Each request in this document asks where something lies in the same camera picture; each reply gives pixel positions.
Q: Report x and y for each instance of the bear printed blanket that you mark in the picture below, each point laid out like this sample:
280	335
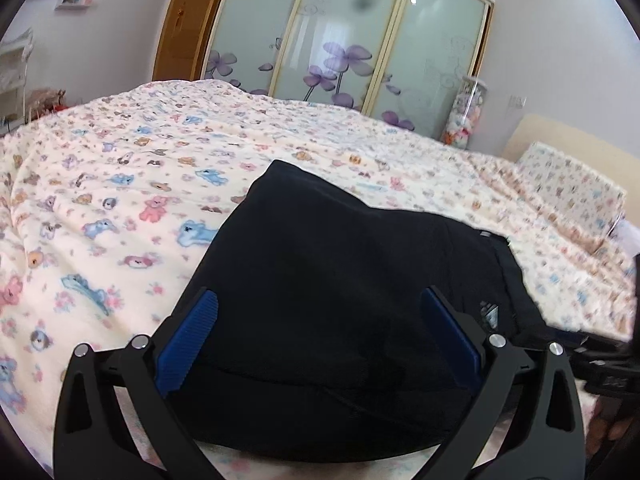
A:
125	170

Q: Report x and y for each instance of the wooden door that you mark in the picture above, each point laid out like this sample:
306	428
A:
185	25

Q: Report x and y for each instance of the wardrobe with flowered glass doors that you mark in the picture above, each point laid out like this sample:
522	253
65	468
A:
350	20

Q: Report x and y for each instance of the bear printed pillow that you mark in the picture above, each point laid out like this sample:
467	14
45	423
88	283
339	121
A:
570	195

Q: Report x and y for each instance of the person's right hand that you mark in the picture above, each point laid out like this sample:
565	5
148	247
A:
607	430

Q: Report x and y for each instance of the beige headboard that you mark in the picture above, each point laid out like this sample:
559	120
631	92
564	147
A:
575	135

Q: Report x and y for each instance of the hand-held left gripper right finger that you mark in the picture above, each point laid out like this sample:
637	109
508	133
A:
450	335

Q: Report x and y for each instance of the clear cylinder of plush toys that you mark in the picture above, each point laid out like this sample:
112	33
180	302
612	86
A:
466	112

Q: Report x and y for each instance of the wall switch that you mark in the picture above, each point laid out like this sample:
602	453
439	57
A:
518	100

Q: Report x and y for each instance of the white storage rack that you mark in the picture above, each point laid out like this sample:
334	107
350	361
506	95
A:
15	75

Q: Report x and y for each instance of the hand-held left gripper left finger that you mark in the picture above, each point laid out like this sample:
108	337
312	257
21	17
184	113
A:
190	340

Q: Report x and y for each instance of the black pants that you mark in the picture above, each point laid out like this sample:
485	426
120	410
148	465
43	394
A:
340	310

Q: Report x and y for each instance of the pile of bags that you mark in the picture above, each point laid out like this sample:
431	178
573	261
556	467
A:
47	100

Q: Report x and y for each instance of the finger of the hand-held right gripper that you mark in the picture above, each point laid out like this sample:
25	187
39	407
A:
555	341

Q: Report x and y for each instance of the lilac pillow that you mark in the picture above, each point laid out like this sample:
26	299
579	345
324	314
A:
631	235

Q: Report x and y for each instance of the small white wall shelf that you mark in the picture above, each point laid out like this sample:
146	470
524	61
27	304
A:
75	1

